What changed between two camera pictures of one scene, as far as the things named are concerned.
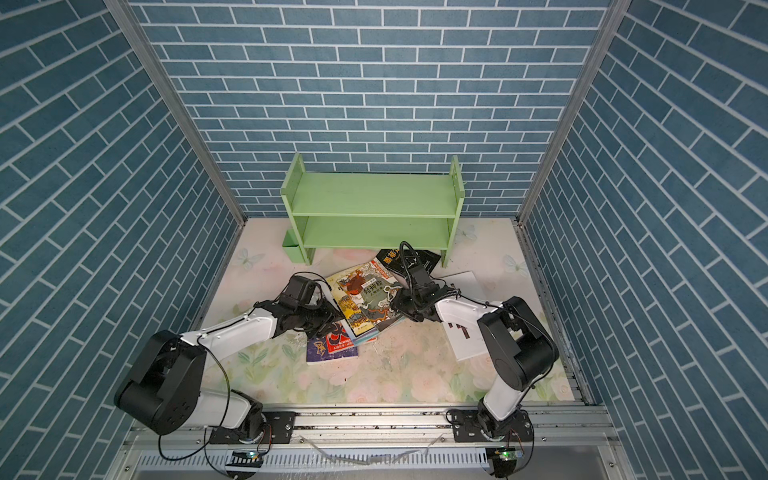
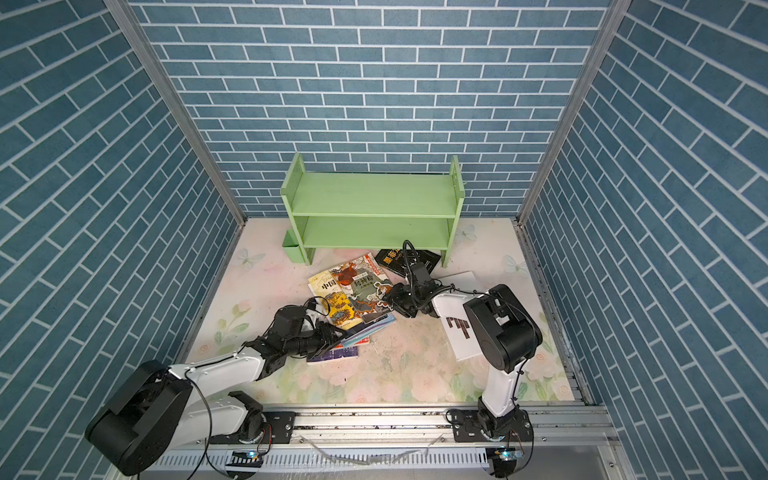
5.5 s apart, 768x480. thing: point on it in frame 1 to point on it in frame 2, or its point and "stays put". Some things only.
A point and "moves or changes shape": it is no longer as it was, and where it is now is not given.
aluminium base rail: x=556 y=428 stays put
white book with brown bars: x=465 y=337 stays put
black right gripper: x=398 y=302 stays put
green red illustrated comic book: x=364 y=296 moves or changes shape
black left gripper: x=330 y=315 to x=326 y=336
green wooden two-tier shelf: x=371 y=211 stays put
